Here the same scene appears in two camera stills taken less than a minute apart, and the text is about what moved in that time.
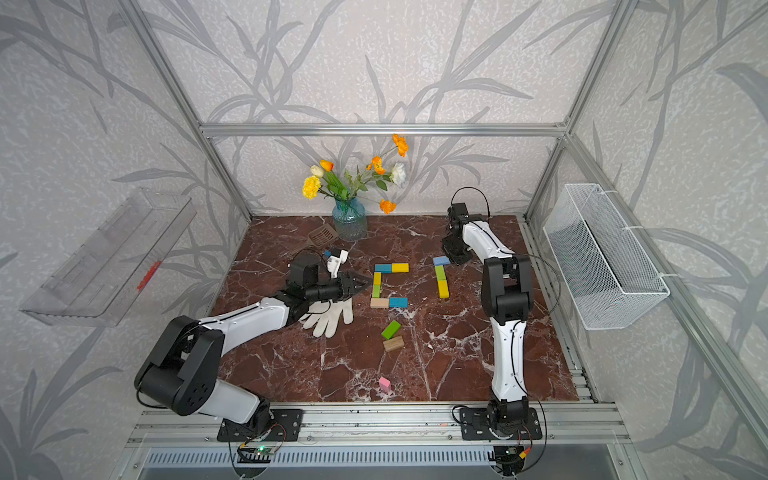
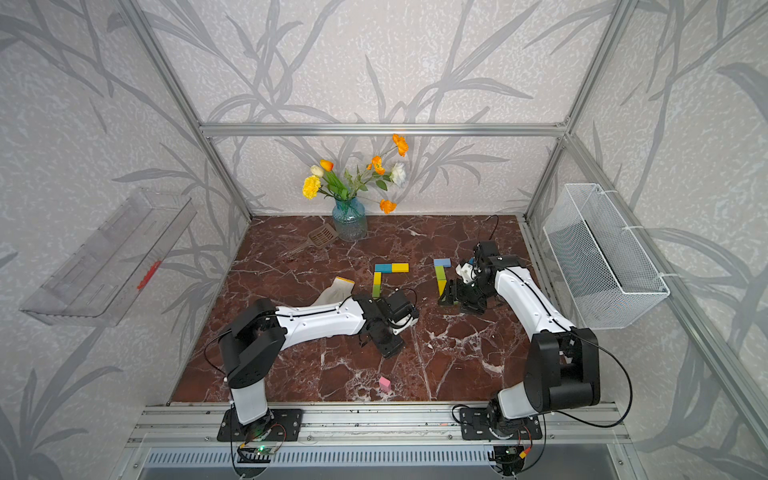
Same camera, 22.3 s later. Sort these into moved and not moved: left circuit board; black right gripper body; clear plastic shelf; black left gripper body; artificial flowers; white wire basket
Moved: black left gripper body; black right gripper body
Not moved: artificial flowers; white wire basket; left circuit board; clear plastic shelf
